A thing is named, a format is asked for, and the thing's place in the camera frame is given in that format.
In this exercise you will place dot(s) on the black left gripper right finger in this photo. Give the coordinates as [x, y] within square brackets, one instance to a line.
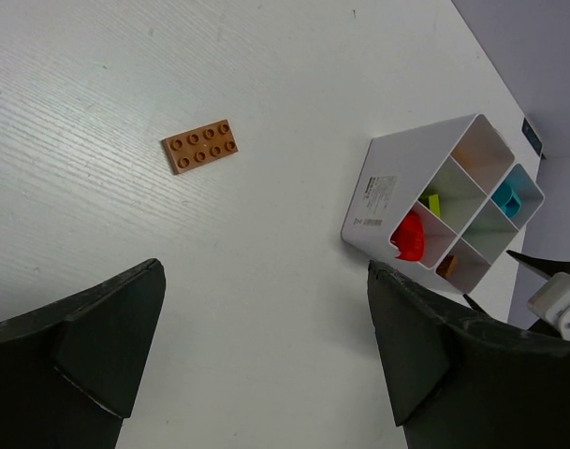
[457, 378]

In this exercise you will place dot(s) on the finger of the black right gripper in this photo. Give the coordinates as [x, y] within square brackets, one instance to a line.
[543, 267]

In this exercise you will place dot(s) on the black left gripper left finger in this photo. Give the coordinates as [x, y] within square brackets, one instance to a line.
[70, 371]

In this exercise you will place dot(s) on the teal rounded lego brick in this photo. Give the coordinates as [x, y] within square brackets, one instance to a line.
[507, 200]

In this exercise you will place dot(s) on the lime green lego brick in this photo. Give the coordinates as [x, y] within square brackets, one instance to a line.
[432, 203]

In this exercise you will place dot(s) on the red flower lego piece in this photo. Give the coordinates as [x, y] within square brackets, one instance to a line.
[409, 238]

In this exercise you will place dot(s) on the brown 2x4 lego plate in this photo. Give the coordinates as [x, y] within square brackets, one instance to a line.
[200, 146]

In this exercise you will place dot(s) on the white right divided container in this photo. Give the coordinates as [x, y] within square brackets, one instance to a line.
[489, 233]

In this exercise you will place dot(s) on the white divided container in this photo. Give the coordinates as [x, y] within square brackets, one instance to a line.
[462, 160]
[489, 233]

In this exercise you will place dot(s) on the blue right table label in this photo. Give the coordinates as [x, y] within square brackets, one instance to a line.
[533, 139]

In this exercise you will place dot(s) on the white left divided container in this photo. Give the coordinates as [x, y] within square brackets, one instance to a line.
[462, 160]

